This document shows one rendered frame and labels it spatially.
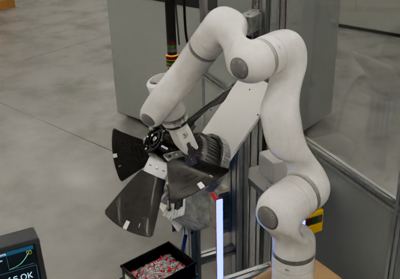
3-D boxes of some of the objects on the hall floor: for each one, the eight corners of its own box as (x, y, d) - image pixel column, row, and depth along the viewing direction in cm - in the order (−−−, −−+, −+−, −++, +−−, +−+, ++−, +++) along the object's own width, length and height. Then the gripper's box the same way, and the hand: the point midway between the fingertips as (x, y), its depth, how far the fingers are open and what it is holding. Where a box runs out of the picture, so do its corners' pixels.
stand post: (237, 329, 290) (238, 125, 241) (245, 342, 283) (248, 134, 233) (229, 332, 289) (228, 128, 239) (237, 345, 281) (238, 136, 232)
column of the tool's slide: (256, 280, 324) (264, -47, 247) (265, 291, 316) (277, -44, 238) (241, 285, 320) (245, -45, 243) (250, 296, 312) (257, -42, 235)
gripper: (155, 116, 183) (173, 160, 193) (174, 134, 171) (192, 179, 181) (175, 106, 185) (191, 149, 195) (195, 122, 173) (212, 168, 183)
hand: (190, 159), depth 187 cm, fingers closed
